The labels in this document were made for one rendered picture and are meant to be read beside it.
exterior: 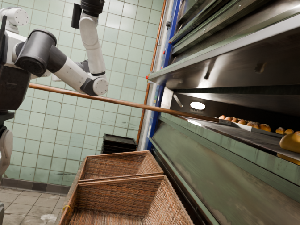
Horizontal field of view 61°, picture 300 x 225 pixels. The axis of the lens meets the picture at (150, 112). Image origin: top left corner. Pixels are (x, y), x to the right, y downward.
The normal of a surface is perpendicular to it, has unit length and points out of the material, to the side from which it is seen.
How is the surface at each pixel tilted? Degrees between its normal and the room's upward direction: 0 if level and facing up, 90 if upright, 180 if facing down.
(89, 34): 113
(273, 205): 70
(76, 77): 97
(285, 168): 90
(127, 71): 90
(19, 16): 90
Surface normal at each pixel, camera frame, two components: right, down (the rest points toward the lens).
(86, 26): 0.07, 0.47
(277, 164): -0.97, -0.18
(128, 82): 0.14, 0.08
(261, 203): -0.85, -0.51
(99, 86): 0.66, 0.30
